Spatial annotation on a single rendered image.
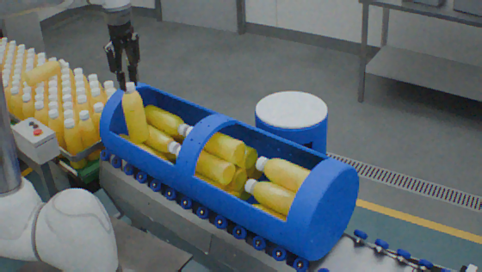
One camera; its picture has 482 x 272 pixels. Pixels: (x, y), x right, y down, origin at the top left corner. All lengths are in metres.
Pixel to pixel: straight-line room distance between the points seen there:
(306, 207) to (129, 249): 0.52
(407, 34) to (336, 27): 0.73
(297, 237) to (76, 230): 0.55
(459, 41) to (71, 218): 4.04
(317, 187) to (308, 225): 0.10
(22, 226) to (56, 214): 0.11
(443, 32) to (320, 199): 3.59
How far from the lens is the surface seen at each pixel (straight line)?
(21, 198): 1.24
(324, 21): 5.07
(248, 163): 1.56
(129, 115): 1.70
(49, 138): 1.90
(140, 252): 1.43
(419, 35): 4.78
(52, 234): 1.21
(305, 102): 2.02
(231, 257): 1.59
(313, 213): 1.26
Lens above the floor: 2.01
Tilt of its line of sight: 33 degrees down
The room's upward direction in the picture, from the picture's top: 3 degrees counter-clockwise
